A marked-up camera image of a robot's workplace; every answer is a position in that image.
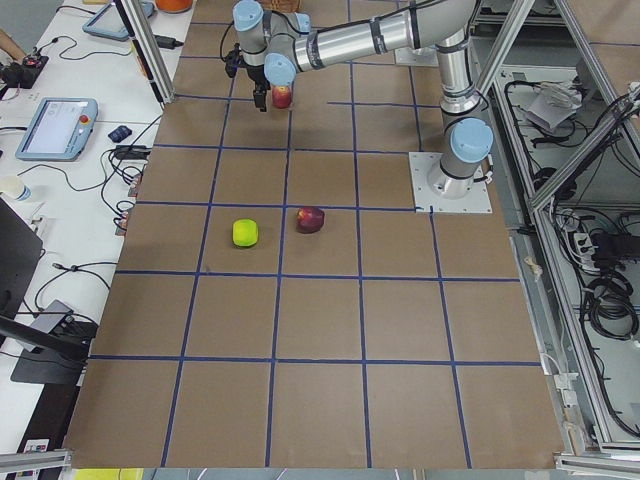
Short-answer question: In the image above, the black monitor stand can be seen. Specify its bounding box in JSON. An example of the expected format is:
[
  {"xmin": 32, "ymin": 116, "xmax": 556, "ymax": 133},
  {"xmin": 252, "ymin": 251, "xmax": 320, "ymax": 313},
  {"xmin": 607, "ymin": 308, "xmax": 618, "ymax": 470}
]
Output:
[{"xmin": 1, "ymin": 202, "xmax": 97, "ymax": 385}]

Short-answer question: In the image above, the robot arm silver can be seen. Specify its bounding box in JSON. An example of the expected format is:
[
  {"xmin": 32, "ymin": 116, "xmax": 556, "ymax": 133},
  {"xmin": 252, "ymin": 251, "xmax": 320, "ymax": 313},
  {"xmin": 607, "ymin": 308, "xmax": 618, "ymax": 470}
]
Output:
[{"xmin": 223, "ymin": 1, "xmax": 494, "ymax": 200}]

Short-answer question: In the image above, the green apple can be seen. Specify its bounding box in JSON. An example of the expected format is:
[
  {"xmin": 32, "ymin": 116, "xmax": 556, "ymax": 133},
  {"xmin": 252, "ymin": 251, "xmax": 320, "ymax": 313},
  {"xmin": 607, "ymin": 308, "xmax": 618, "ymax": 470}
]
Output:
[{"xmin": 232, "ymin": 218, "xmax": 259, "ymax": 248}]

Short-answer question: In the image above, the dark red apple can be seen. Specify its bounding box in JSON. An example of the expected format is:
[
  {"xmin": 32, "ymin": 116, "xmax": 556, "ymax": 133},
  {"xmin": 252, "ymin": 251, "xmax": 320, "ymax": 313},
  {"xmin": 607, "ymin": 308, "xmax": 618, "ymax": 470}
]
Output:
[{"xmin": 296, "ymin": 206, "xmax": 325, "ymax": 234}]

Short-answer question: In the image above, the orange bucket grey lid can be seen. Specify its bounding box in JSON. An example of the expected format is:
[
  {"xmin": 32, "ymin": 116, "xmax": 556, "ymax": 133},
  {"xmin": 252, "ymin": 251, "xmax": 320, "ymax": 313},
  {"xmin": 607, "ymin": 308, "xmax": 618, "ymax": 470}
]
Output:
[{"xmin": 155, "ymin": 0, "xmax": 193, "ymax": 14}]

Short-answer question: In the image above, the paper cup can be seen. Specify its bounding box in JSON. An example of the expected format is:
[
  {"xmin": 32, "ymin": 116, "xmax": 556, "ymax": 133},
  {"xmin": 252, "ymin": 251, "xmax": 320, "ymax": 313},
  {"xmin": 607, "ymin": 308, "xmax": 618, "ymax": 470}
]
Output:
[{"xmin": 0, "ymin": 175, "xmax": 31, "ymax": 201}]

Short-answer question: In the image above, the aluminium frame post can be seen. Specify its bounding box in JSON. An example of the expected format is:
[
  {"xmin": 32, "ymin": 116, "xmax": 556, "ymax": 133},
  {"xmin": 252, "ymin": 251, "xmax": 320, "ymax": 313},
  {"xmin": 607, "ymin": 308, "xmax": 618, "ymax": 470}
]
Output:
[{"xmin": 114, "ymin": 0, "xmax": 175, "ymax": 105}]

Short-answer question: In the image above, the grey hub box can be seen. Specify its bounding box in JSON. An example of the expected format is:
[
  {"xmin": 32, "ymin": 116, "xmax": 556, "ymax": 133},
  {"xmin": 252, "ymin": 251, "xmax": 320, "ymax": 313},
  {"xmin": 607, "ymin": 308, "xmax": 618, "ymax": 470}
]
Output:
[{"xmin": 31, "ymin": 300, "xmax": 73, "ymax": 333}]

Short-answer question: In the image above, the teach pendant blue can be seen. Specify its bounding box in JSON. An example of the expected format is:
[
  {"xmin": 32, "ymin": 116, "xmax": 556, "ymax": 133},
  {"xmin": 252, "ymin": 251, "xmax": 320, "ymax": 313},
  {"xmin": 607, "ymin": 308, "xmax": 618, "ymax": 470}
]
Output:
[{"xmin": 15, "ymin": 97, "xmax": 98, "ymax": 162}]

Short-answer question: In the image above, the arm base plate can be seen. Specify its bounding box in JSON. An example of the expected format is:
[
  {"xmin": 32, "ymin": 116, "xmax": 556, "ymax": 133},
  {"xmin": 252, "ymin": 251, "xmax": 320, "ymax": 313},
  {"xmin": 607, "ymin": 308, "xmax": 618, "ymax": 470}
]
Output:
[{"xmin": 408, "ymin": 152, "xmax": 493, "ymax": 214}]

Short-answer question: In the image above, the wicker basket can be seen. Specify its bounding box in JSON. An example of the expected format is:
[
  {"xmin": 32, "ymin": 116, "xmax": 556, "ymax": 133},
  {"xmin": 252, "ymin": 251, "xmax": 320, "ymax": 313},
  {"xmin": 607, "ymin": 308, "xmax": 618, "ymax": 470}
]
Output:
[{"xmin": 259, "ymin": 0, "xmax": 302, "ymax": 13}]

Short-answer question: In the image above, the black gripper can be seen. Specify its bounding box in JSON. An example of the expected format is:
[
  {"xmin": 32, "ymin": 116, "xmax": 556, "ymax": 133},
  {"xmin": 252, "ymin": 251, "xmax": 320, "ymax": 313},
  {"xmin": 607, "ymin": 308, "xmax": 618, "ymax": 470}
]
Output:
[{"xmin": 246, "ymin": 65, "xmax": 268, "ymax": 112}]

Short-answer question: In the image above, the black power adapter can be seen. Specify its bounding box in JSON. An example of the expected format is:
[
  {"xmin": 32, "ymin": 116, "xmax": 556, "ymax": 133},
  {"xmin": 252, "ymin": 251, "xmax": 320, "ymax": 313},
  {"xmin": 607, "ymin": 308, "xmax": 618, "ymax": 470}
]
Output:
[{"xmin": 154, "ymin": 35, "xmax": 184, "ymax": 50}]

